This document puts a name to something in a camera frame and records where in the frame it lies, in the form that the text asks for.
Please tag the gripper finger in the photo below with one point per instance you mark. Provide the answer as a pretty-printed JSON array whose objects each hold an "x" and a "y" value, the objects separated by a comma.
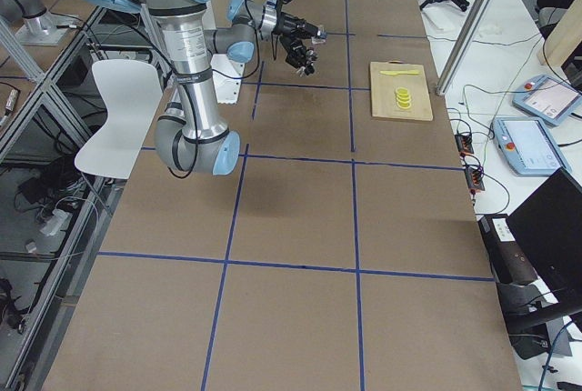
[
  {"x": 309, "y": 54},
  {"x": 307, "y": 68},
  {"x": 310, "y": 30}
]

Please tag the steel double jigger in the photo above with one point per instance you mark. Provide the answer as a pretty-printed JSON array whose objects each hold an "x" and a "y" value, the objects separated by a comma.
[{"x": 301, "y": 60}]

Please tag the clear glass cup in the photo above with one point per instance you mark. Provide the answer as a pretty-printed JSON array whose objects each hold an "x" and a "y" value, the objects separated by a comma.
[{"x": 320, "y": 36}]

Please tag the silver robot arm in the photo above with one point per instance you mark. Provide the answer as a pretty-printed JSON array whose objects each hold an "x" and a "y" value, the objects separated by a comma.
[
  {"x": 193, "y": 136},
  {"x": 268, "y": 20}
]

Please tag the wooden cutting board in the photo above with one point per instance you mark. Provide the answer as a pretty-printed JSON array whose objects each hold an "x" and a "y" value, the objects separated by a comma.
[{"x": 383, "y": 98}]

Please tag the yellow plastic knife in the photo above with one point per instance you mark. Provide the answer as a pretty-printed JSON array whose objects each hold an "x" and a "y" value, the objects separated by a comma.
[{"x": 399, "y": 72}]

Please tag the white plastic chair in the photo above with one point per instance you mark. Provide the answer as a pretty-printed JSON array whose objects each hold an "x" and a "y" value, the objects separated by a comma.
[{"x": 131, "y": 92}]

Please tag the upper orange circuit board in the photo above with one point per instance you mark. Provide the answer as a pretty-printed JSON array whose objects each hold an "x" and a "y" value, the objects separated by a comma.
[{"x": 464, "y": 144}]

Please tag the orange circuit board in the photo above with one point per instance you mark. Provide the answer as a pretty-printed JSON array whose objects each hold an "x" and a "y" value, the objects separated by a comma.
[
  {"x": 464, "y": 144},
  {"x": 474, "y": 177}
]

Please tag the lower orange circuit board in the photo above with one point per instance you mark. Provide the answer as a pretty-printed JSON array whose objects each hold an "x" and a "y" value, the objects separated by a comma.
[{"x": 474, "y": 177}]

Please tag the near blue teach pendant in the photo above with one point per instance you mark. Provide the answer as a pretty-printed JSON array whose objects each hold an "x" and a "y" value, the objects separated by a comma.
[{"x": 528, "y": 147}]

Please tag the blue teach pendant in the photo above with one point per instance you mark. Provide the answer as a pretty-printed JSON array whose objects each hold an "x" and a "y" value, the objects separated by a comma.
[
  {"x": 548, "y": 98},
  {"x": 528, "y": 147}
]

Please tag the far blue teach pendant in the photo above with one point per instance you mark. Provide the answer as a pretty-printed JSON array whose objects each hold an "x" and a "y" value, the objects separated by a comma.
[{"x": 548, "y": 98}]

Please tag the black desktop box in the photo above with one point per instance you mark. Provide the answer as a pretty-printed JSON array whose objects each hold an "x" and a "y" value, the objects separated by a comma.
[{"x": 509, "y": 262}]

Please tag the black monitor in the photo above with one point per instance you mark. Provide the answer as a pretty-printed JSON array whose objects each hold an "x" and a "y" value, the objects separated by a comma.
[{"x": 547, "y": 227}]

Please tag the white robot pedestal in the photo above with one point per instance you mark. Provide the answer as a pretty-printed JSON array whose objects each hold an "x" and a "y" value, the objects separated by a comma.
[{"x": 227, "y": 78}]

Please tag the aluminium frame post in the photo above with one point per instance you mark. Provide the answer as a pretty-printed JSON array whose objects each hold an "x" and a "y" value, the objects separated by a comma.
[{"x": 462, "y": 44}]

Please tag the wooden post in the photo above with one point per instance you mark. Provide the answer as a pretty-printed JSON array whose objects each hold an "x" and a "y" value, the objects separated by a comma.
[{"x": 564, "y": 39}]

